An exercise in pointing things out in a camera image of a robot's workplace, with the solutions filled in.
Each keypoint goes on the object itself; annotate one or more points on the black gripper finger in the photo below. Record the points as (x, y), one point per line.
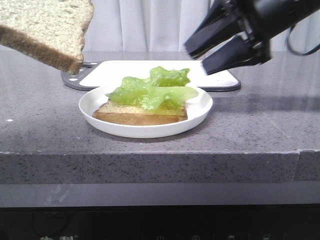
(230, 57)
(222, 22)

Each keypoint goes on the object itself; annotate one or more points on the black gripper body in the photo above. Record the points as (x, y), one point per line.
(261, 20)

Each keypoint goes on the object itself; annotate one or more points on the green lettuce leaf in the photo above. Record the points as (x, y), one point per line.
(161, 87)

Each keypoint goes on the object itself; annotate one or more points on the toasted bread slice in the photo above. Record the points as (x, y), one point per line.
(133, 115)
(49, 31)

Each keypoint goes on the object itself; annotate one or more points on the white round plate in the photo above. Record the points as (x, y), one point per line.
(197, 109)

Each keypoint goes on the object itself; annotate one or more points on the white pleated curtain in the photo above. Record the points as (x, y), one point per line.
(144, 25)

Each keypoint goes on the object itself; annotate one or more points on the white cutting board grey rim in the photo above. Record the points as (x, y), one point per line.
(111, 72)

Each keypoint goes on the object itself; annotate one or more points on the black appliance front panel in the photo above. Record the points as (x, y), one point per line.
(197, 222)

